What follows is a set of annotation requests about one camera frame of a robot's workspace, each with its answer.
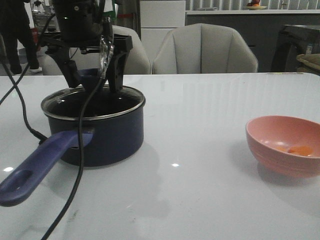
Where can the fruit plate on counter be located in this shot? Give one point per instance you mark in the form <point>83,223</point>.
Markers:
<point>255,5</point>

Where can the white refrigerator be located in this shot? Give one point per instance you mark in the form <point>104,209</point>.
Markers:
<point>157,18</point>

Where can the orange ham slices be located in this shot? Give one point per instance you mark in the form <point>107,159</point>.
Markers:
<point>302,150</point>

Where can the folded beige cushion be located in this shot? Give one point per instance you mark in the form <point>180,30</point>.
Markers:
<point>309,63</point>

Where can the beige chair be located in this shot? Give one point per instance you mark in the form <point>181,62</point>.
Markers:
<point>204,49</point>
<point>137,62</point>

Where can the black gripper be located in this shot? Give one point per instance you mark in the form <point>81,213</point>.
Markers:
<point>81,24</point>

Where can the left beige chair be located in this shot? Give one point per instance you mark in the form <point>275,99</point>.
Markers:
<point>137,62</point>

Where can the grey counter cabinet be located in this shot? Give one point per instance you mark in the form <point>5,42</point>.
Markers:
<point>259,28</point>

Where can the right beige chair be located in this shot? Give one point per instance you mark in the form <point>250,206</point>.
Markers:
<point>204,49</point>

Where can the pink bowl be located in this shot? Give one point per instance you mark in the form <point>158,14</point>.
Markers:
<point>265,133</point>

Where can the dark washing machine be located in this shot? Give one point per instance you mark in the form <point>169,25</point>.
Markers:
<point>292,41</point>

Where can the person in dark clothes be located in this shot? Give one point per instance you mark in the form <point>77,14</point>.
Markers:
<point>14,28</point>

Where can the dark blue saucepan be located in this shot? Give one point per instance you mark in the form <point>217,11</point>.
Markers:
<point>106,141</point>

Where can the glass lid with blue knob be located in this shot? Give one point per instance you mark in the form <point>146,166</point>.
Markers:
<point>66,104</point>

